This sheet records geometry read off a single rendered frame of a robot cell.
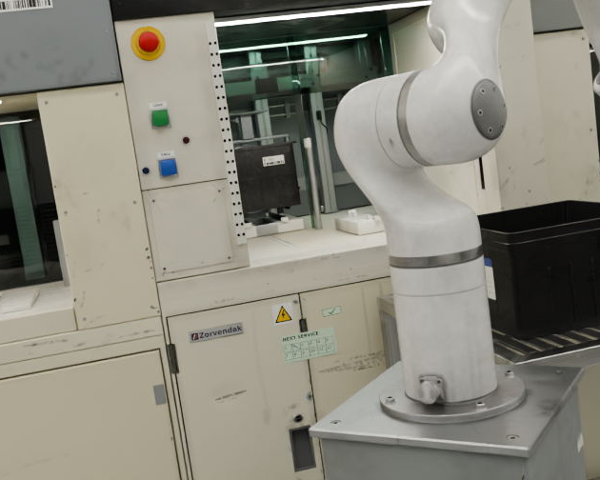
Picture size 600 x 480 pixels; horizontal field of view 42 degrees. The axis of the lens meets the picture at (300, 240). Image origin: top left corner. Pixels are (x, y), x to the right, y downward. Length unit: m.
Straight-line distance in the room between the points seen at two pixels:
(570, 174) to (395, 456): 1.10
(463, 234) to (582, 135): 1.00
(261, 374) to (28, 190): 0.78
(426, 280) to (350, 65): 1.34
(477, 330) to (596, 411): 1.08
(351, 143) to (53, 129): 0.78
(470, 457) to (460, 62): 0.45
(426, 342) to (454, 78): 0.32
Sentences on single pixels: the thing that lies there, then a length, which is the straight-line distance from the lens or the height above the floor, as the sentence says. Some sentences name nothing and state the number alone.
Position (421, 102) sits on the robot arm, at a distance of 0.94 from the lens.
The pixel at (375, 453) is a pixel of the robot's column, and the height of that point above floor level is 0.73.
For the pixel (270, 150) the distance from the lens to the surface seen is 2.19.
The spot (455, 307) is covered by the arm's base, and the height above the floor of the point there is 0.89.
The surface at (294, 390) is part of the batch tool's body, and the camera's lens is 1.74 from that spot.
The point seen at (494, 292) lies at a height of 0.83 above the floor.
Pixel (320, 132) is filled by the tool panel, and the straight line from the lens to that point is 2.56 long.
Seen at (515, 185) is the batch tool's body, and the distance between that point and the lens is 1.80.
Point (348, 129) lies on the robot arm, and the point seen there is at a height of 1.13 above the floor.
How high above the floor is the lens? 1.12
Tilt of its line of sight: 7 degrees down
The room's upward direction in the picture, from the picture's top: 8 degrees counter-clockwise
